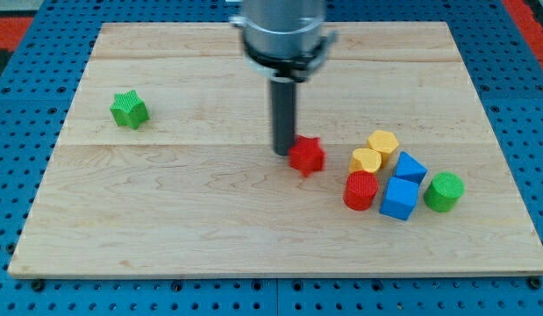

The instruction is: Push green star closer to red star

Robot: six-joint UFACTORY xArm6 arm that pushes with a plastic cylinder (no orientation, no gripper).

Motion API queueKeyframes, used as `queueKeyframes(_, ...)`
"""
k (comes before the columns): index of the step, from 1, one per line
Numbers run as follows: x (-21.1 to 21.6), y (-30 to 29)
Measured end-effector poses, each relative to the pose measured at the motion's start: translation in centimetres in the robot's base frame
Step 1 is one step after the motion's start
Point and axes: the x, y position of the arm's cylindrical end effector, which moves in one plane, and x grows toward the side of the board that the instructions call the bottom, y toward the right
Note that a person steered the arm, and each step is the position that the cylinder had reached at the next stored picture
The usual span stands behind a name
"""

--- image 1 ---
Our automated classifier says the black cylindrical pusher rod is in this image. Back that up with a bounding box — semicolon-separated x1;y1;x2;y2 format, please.
270;81;297;155

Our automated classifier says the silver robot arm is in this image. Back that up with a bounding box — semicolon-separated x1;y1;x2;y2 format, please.
229;0;338;156

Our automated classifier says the red star block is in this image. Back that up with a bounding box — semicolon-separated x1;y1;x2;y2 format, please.
288;135;326;177

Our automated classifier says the green star block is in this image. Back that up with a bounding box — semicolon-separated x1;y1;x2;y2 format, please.
110;90;150;129

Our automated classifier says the yellow heart block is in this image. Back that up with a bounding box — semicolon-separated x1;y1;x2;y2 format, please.
348;147;382;174

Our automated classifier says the yellow hexagon block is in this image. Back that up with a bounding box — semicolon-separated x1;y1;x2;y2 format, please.
367;130;399;169

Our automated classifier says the red cylinder block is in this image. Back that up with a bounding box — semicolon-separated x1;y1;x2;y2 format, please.
343;170;379;211

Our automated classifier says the wooden board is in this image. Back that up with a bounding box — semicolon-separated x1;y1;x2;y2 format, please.
9;22;543;279

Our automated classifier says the blue triangle block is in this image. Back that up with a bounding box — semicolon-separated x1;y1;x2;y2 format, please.
393;151;427;184

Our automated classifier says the blue cube block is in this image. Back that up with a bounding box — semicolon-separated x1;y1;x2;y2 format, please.
380;176;419;220

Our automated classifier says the green cylinder block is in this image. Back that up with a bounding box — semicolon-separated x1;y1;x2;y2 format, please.
424;171;465;212

